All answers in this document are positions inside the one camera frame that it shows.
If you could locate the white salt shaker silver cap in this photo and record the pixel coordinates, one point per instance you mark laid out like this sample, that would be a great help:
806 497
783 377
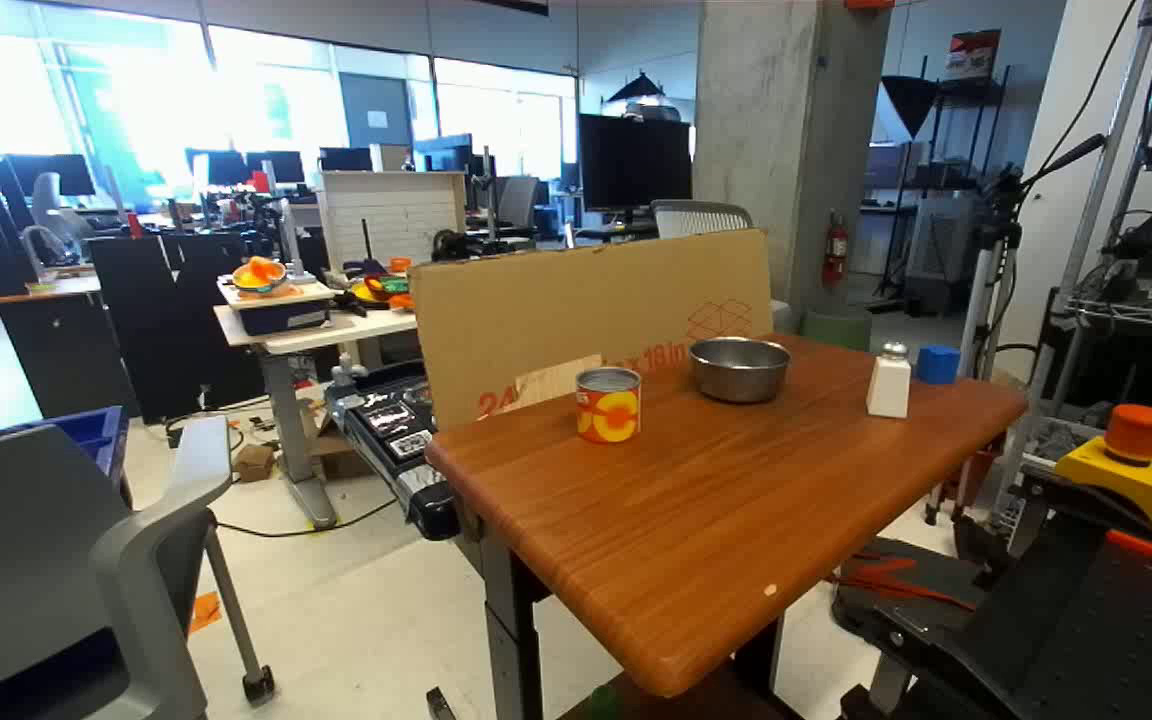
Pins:
891 386

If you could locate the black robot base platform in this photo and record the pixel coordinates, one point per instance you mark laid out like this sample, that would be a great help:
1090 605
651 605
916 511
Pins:
1083 640

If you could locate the brown cardboard panel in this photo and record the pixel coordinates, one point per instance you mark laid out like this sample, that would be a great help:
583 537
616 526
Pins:
562 314

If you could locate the orange and yellow tin can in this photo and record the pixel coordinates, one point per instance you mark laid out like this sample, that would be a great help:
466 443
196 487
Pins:
610 412

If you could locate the stainless steel bowl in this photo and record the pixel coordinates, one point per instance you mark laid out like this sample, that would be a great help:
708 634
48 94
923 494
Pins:
736 377

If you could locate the black control box with labels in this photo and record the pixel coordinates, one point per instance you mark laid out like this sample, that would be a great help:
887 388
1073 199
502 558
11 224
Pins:
397 445

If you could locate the large black monitor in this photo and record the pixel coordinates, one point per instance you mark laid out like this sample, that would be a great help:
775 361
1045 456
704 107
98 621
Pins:
635 163

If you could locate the pile of colourful toys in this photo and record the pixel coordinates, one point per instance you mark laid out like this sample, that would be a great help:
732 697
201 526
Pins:
383 285

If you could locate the white partition board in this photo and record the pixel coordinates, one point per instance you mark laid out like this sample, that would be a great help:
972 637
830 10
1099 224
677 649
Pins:
389 212

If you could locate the dark metal table leg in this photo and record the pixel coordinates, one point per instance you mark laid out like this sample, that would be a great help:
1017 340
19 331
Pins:
513 627

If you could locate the black lamp shade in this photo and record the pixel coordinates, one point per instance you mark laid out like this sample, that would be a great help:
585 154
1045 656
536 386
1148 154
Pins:
639 90

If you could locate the red fire extinguisher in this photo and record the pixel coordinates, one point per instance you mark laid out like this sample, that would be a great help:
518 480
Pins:
838 259

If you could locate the white height-adjustable desk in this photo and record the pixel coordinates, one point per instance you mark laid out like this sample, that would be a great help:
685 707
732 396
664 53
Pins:
284 400

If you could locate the black tray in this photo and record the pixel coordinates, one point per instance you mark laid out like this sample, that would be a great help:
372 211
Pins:
281 314

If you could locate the orange and yellow toy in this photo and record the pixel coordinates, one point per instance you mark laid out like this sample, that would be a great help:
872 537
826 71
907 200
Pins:
257 274

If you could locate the blue plastic cup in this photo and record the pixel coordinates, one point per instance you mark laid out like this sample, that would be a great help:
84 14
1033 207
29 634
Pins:
936 367

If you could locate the black office chair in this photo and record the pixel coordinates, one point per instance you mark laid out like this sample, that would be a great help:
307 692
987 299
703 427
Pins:
159 323

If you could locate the blue plastic bin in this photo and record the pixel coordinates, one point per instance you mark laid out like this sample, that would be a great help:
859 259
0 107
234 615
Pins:
98 432

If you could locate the black equipment cart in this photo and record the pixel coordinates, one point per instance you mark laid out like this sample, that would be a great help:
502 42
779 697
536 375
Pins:
1137 323

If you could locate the yellow emergency stop button box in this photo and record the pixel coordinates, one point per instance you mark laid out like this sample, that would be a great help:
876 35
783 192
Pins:
1141 475

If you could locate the grey office chair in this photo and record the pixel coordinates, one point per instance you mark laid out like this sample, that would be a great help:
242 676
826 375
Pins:
29 562

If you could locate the camera tripod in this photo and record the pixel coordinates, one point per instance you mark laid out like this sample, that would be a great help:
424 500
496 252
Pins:
998 266

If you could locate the red wall sign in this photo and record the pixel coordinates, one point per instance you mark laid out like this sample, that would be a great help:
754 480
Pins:
972 53

